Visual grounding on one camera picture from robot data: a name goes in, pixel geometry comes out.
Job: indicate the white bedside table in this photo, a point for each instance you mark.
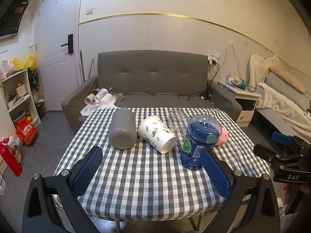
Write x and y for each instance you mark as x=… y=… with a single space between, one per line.
x=247 y=100

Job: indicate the blue plastic bottle cup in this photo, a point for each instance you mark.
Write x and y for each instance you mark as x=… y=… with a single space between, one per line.
x=202 y=131

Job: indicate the bed with white headboard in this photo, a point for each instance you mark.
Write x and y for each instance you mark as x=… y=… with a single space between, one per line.
x=284 y=101

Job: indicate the red gift bag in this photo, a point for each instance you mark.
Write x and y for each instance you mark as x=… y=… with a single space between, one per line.
x=26 y=132

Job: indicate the checkered tablecloth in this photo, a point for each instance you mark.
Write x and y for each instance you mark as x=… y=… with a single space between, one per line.
x=139 y=183

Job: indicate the white door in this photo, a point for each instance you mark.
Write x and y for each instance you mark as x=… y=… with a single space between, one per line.
x=58 y=72

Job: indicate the white shelf unit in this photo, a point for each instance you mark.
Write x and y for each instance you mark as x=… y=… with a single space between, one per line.
x=16 y=103

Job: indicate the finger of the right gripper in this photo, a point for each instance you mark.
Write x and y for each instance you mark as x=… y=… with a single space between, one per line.
x=266 y=154
x=281 y=138

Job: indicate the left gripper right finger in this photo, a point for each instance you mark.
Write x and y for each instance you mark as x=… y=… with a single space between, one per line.
x=262 y=212

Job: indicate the green bottle on nightstand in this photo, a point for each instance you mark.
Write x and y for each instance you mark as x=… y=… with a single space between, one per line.
x=243 y=85

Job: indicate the grey cylindrical cup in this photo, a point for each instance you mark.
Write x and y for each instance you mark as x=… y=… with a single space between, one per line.
x=122 y=131

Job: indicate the wall socket with plugs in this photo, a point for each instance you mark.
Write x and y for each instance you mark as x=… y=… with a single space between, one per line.
x=213 y=57

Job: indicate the grey sofa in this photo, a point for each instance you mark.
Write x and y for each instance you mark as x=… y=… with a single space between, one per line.
x=152 y=78

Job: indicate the pink hexagonal cup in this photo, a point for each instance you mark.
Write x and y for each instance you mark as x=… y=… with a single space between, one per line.
x=223 y=137

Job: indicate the white paper cup green print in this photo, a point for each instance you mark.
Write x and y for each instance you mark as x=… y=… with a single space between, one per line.
x=156 y=133

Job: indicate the clear bottle on sofa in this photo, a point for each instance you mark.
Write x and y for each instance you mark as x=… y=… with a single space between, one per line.
x=118 y=97

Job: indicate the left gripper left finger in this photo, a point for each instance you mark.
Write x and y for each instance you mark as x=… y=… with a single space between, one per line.
x=40 y=212

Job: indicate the black door handle lock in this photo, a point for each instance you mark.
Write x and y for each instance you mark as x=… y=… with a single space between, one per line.
x=69 y=44

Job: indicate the yellow plastic bag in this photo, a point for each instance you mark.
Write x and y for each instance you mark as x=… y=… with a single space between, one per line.
x=30 y=63

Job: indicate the black range hood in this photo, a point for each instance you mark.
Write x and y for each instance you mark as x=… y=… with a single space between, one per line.
x=11 y=19

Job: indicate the red fire extinguisher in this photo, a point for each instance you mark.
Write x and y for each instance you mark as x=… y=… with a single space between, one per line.
x=9 y=157

